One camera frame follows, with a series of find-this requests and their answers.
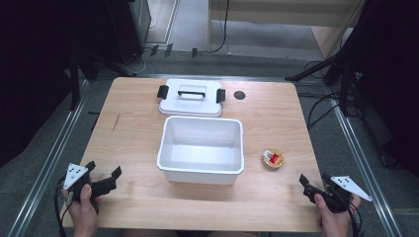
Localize round yellow tin red label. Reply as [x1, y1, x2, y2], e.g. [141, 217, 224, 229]
[261, 148, 286, 172]

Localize dark curtain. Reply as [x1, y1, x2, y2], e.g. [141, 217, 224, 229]
[0, 0, 112, 168]
[355, 0, 419, 179]

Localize white floor cable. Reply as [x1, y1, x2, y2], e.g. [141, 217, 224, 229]
[121, 18, 158, 76]

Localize black metal stand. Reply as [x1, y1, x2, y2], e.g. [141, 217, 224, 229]
[67, 47, 132, 112]

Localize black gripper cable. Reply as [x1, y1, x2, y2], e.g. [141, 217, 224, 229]
[346, 200, 364, 237]
[53, 176, 68, 237]

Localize black floor cables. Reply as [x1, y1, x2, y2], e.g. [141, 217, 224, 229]
[296, 59, 350, 130]

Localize white plastic storage box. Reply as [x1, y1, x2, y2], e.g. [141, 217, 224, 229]
[156, 115, 245, 186]

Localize black cabinet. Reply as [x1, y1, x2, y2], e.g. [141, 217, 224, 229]
[104, 0, 152, 66]

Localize white lid with black handle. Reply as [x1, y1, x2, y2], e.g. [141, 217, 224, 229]
[156, 78, 227, 118]

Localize black hanging cable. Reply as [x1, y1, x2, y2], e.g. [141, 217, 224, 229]
[209, 0, 230, 54]

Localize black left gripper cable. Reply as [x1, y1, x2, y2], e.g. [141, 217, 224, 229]
[53, 176, 68, 237]

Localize person's right hand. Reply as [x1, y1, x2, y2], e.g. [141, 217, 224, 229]
[313, 193, 362, 232]

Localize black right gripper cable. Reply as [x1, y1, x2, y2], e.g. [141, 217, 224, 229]
[346, 200, 364, 237]

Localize black tripod stand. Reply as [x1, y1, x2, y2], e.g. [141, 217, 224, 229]
[285, 0, 377, 117]

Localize metal floor rail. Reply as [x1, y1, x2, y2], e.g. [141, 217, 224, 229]
[325, 84, 403, 237]
[6, 78, 91, 237]

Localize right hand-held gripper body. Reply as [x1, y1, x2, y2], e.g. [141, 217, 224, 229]
[302, 175, 374, 214]

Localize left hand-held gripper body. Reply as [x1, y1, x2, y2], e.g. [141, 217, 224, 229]
[62, 163, 119, 202]

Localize light wooden furniture panel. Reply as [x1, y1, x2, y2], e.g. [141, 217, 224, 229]
[207, 0, 365, 58]

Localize person's left hand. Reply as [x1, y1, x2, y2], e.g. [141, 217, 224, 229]
[60, 184, 102, 230]

